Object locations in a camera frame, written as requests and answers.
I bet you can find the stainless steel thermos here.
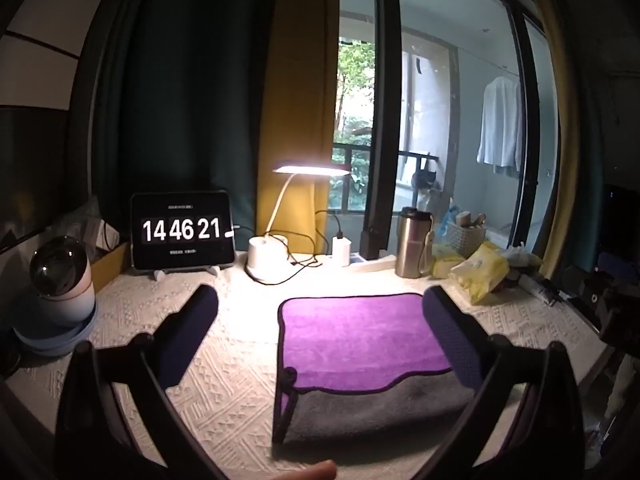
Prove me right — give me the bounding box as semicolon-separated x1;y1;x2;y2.
394;206;435;279

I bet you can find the person's left hand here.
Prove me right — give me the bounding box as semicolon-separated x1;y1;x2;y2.
287;460;337;480

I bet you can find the large yellow packet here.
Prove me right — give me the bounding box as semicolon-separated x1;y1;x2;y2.
449;241;511;305

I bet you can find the dark green curtain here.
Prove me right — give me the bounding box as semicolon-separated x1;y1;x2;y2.
91;0;282;257

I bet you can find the cardboard box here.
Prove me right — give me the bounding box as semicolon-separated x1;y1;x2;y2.
91;240;132;294

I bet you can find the black window frame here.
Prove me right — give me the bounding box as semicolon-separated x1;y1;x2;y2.
360;0;404;260

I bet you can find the white desk lamp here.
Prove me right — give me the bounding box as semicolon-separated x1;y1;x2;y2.
245;160;352;284

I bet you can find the hanging white shirt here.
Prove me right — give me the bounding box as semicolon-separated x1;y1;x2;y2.
476;76;524;177

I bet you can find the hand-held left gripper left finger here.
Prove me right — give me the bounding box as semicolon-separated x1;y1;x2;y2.
54;284;236;480

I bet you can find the small yellow packet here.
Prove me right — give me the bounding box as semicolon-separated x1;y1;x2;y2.
431;245;467;279

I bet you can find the white blue domed humidifier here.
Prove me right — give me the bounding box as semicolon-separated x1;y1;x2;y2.
12;235;98;359

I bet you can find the white textured tablecloth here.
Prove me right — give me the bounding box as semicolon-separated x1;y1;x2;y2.
10;252;608;480

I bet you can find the black cable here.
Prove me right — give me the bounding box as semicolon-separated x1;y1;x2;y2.
285;209;347;286

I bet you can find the white charger plug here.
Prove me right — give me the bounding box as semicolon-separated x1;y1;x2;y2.
331;232;354;267

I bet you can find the black balcony railing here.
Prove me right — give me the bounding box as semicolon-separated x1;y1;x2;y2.
331;142;442;213

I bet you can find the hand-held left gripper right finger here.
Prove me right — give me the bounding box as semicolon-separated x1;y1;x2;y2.
415;286;587;480

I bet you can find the white tablet stand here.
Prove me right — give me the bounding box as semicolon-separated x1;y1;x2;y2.
152;265;223;281

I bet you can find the purple and grey towel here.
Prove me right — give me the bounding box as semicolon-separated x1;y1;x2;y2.
271;292;477;448

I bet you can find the yellow curtain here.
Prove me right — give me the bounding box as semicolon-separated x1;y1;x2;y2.
256;0;342;257
517;0;577;281

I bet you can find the white woven basket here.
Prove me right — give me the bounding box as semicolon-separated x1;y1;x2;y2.
444;220;487;259

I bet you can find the white plastic bag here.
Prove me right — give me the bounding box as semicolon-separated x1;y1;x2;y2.
500;242;543;270

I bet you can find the tablet with clock display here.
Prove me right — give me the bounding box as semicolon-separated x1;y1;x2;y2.
130;191;237;271

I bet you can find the white tube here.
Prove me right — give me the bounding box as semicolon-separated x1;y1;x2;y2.
517;274;562;307

